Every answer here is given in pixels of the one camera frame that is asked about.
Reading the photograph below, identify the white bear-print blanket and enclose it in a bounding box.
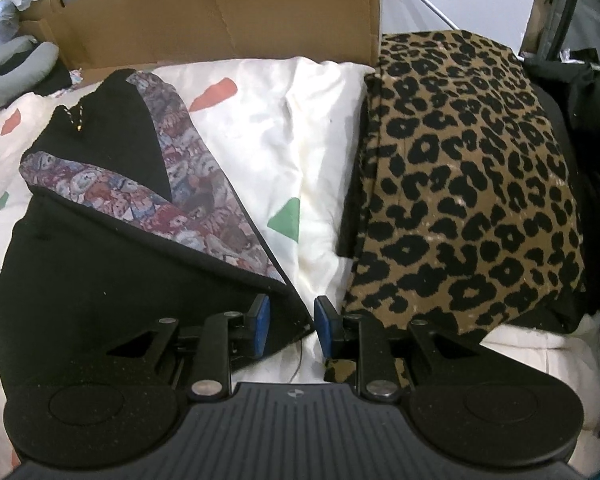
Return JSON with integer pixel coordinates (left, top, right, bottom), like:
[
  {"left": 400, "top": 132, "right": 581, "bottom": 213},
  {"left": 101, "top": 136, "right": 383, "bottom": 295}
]
[{"left": 0, "top": 57, "right": 600, "bottom": 480}]

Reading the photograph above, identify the brown cardboard sheet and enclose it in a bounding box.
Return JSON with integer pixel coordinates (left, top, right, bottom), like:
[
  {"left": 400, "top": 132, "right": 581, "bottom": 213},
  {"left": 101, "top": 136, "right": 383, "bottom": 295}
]
[{"left": 17, "top": 0, "right": 383, "bottom": 73}]

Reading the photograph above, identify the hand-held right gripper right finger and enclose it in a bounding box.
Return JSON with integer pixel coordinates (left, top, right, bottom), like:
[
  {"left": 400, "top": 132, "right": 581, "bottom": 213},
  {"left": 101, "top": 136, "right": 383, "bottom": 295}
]
[{"left": 314, "top": 295, "right": 486, "bottom": 403}]

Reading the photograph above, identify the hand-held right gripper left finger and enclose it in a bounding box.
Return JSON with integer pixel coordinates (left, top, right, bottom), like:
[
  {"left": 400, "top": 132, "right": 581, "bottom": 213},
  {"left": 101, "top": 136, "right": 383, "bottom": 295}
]
[{"left": 97, "top": 294, "right": 272, "bottom": 402}]

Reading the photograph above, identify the leopard print garment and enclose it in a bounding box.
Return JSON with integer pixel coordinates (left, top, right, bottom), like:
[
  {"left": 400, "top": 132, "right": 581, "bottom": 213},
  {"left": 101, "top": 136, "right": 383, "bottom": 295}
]
[{"left": 325, "top": 30, "right": 588, "bottom": 386}]

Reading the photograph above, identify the black cloth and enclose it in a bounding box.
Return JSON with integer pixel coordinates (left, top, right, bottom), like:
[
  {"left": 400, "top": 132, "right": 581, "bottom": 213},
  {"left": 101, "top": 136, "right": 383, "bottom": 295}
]
[{"left": 35, "top": 62, "right": 73, "bottom": 96}]

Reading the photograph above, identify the black garment patterned lining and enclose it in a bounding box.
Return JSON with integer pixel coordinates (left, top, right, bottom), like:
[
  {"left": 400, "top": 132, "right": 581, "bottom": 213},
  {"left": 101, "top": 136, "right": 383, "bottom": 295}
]
[{"left": 0, "top": 67, "right": 316, "bottom": 391}]

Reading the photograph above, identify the grey neck pillow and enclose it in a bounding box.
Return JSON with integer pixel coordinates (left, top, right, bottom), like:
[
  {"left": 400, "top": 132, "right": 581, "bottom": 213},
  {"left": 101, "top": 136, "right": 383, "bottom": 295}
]
[{"left": 0, "top": 40, "right": 61, "bottom": 108}]

